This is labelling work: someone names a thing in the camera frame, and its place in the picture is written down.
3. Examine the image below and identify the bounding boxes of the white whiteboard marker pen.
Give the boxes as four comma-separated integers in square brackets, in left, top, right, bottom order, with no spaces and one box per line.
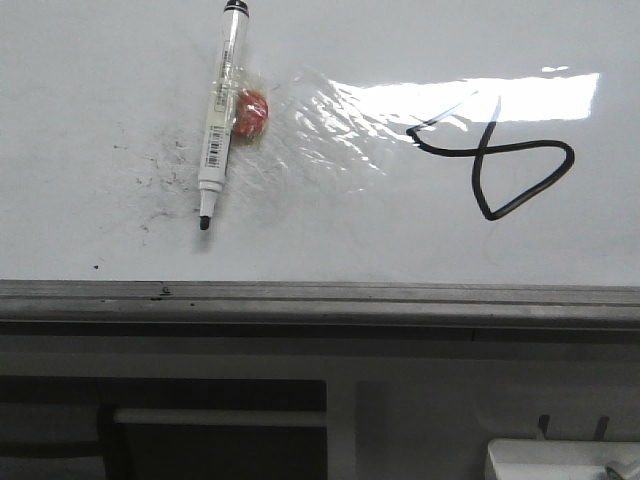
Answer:
[198,1,250,231]

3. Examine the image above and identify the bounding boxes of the red round magnet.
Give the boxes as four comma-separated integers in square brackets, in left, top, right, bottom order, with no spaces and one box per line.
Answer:
[234,89,269,139]

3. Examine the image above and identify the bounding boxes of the white whiteboard surface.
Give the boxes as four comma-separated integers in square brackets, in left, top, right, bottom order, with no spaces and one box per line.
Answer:
[1,1,639,286]

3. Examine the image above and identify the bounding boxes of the white horizontal bar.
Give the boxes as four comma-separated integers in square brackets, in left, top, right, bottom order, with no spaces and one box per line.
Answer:
[114,408,327,428]

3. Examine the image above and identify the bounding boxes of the white box lower right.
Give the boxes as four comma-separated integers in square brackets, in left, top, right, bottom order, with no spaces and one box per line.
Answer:
[484,439,639,479]

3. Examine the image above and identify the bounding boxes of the grey aluminium whiteboard frame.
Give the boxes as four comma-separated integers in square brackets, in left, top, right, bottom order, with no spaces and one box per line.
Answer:
[1,280,639,343]

